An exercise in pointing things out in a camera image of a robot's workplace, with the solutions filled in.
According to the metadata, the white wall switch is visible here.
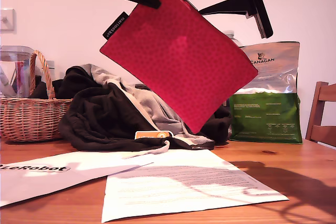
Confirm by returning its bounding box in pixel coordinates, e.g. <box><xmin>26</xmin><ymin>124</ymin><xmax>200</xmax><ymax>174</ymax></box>
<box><xmin>0</xmin><ymin>8</ymin><xmax>16</xmax><ymax>33</ymax></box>

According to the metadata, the pink zip pouch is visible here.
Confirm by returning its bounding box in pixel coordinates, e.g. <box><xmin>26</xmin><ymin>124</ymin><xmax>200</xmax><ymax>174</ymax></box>
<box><xmin>99</xmin><ymin>0</ymin><xmax>259</xmax><ymax>135</ymax></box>

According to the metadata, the dark brown grey-lined hoodie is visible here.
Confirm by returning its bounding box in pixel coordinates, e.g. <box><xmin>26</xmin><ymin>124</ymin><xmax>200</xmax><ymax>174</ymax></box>
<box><xmin>29</xmin><ymin>63</ymin><xmax>232</xmax><ymax>153</ymax></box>

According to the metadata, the large clear water bottle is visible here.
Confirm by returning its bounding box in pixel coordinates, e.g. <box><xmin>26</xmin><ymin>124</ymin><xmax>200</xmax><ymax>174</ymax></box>
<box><xmin>223</xmin><ymin>30</ymin><xmax>241</xmax><ymax>48</ymax></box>

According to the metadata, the printed white paper sheet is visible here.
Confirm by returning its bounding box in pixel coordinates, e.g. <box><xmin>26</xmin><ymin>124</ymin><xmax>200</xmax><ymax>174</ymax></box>
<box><xmin>101</xmin><ymin>149</ymin><xmax>289</xmax><ymax>223</ymax></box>

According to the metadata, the wicker basket with handle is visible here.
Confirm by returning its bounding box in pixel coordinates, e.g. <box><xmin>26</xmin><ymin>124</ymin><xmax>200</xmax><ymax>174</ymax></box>
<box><xmin>0</xmin><ymin>50</ymin><xmax>74</xmax><ymax>143</ymax></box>

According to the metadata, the white LeRobot envelope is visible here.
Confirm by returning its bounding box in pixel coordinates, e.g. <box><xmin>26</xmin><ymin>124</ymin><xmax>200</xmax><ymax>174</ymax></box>
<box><xmin>0</xmin><ymin>150</ymin><xmax>154</xmax><ymax>208</ymax></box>

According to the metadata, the orange LeRobot sticker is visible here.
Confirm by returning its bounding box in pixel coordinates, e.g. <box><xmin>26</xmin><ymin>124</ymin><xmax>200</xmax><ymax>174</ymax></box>
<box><xmin>134</xmin><ymin>130</ymin><xmax>174</xmax><ymax>141</ymax></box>

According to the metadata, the wooden chair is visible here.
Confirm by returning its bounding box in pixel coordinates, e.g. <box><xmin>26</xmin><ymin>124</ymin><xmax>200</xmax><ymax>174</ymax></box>
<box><xmin>304</xmin><ymin>81</ymin><xmax>336</xmax><ymax>149</ymax></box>

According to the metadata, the clear plastic container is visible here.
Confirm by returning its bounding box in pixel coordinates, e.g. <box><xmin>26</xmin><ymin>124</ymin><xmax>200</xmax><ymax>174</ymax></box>
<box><xmin>0</xmin><ymin>46</ymin><xmax>36</xmax><ymax>99</ymax></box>

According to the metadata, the silver green Canagan bag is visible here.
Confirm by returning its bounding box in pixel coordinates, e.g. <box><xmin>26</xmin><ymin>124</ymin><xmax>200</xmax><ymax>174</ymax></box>
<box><xmin>228</xmin><ymin>41</ymin><xmax>303</xmax><ymax>145</ymax></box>

